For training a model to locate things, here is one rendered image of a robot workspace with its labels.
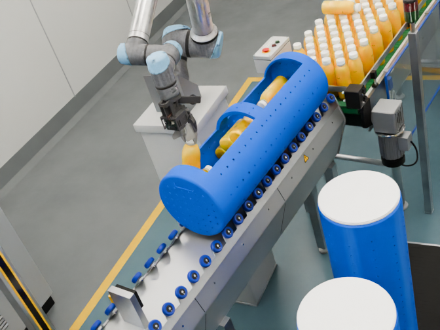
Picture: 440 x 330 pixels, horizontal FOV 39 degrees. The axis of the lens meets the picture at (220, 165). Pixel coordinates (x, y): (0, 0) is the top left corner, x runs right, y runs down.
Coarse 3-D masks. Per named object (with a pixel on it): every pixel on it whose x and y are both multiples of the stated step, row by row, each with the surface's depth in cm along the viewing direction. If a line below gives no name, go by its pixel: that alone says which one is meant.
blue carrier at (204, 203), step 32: (288, 64) 271; (256, 96) 273; (288, 96) 247; (320, 96) 263; (224, 128) 256; (256, 128) 233; (288, 128) 244; (224, 160) 220; (256, 160) 228; (160, 192) 227; (192, 192) 216; (224, 192) 215; (192, 224) 229; (224, 224) 218
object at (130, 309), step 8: (112, 288) 201; (120, 288) 201; (128, 288) 200; (112, 296) 201; (120, 296) 197; (128, 296) 196; (136, 296) 198; (120, 304) 202; (128, 304) 198; (136, 304) 198; (120, 312) 206; (128, 312) 202; (136, 312) 199; (128, 320) 207; (136, 320) 203; (144, 320) 202; (144, 328) 204
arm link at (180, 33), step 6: (168, 30) 262; (174, 30) 261; (180, 30) 261; (186, 30) 262; (162, 36) 264; (168, 36) 261; (174, 36) 261; (180, 36) 260; (186, 36) 260; (162, 42) 264; (180, 42) 260; (186, 42) 259; (186, 48) 260; (186, 54) 263
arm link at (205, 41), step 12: (192, 0) 237; (204, 0) 239; (192, 12) 243; (204, 12) 244; (192, 24) 250; (204, 24) 248; (192, 36) 256; (204, 36) 253; (216, 36) 256; (192, 48) 260; (204, 48) 257; (216, 48) 257
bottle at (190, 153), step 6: (186, 144) 226; (192, 144) 224; (186, 150) 225; (192, 150) 224; (198, 150) 226; (186, 156) 225; (192, 156) 225; (198, 156) 226; (186, 162) 226; (192, 162) 226; (198, 162) 228
